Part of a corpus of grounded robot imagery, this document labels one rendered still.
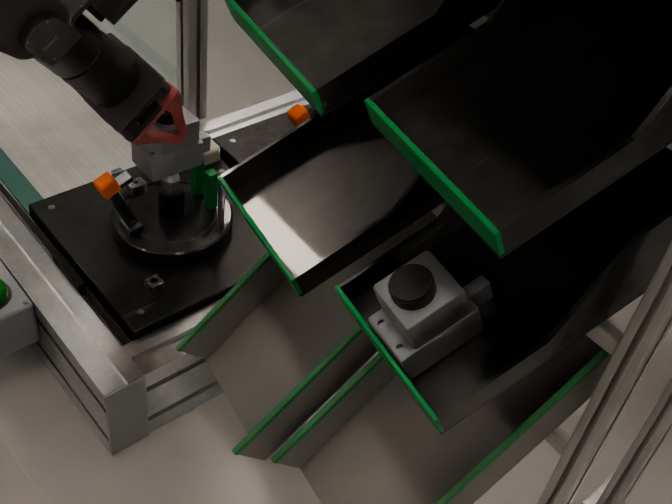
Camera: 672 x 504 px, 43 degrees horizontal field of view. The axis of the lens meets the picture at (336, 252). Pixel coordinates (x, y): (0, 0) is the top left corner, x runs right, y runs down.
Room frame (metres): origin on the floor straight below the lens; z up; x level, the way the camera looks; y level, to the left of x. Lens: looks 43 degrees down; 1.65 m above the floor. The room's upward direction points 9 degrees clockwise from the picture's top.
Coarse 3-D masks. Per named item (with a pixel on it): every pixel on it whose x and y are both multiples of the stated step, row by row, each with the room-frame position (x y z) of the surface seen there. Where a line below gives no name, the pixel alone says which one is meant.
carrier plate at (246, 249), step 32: (64, 192) 0.77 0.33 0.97; (96, 192) 0.78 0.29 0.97; (64, 224) 0.71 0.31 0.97; (96, 224) 0.72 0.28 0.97; (64, 256) 0.68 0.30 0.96; (96, 256) 0.67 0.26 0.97; (128, 256) 0.68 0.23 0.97; (224, 256) 0.70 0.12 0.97; (256, 256) 0.71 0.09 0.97; (96, 288) 0.63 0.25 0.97; (128, 288) 0.63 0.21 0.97; (192, 288) 0.65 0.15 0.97; (224, 288) 0.65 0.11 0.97; (128, 320) 0.59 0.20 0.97; (160, 320) 0.59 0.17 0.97
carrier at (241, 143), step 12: (264, 120) 0.98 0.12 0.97; (276, 120) 0.98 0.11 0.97; (288, 120) 0.99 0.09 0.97; (240, 132) 0.94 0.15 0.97; (252, 132) 0.95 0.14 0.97; (264, 132) 0.95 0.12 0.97; (276, 132) 0.96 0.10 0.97; (228, 144) 0.91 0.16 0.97; (240, 144) 0.92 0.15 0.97; (252, 144) 0.92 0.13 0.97; (264, 144) 0.93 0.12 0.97; (228, 156) 0.89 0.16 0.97; (240, 156) 0.89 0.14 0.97
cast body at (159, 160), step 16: (160, 128) 0.71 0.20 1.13; (192, 128) 0.73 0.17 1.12; (144, 144) 0.72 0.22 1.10; (160, 144) 0.70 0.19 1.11; (176, 144) 0.71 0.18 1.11; (192, 144) 0.73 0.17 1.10; (208, 144) 0.76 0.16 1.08; (144, 160) 0.70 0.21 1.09; (160, 160) 0.70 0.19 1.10; (176, 160) 0.71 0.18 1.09; (192, 160) 0.73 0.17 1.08; (160, 176) 0.70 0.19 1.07
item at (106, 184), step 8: (104, 176) 0.69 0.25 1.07; (112, 176) 0.69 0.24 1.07; (120, 176) 0.70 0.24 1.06; (128, 176) 0.70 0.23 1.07; (96, 184) 0.68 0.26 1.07; (104, 184) 0.68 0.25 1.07; (112, 184) 0.68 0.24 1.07; (120, 184) 0.69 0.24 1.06; (104, 192) 0.67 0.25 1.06; (112, 192) 0.68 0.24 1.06; (112, 200) 0.68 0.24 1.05; (120, 200) 0.69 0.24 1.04; (120, 208) 0.69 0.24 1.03; (128, 208) 0.69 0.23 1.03; (120, 216) 0.70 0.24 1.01; (128, 216) 0.69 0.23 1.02; (128, 224) 0.69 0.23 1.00
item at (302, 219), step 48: (288, 144) 0.58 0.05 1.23; (336, 144) 0.59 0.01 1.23; (384, 144) 0.58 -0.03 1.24; (240, 192) 0.55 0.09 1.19; (288, 192) 0.54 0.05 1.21; (336, 192) 0.54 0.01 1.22; (384, 192) 0.53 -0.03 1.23; (432, 192) 0.51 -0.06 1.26; (288, 240) 0.50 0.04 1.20; (336, 240) 0.49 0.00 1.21; (384, 240) 0.49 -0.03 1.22
